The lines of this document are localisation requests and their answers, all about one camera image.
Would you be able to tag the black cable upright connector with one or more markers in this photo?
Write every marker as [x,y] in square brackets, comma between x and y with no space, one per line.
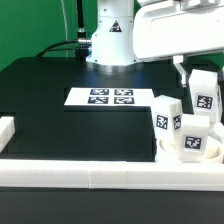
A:
[81,33]

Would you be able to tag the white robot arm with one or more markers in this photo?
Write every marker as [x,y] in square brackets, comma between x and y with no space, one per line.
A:
[112,42]

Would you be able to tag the white U-shaped fence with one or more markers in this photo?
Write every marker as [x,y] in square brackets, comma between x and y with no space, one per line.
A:
[105,175]

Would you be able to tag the white paper marker sheet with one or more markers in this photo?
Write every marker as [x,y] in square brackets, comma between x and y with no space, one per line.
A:
[109,97]

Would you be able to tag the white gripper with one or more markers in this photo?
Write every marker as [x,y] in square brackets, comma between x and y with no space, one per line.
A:
[173,28]

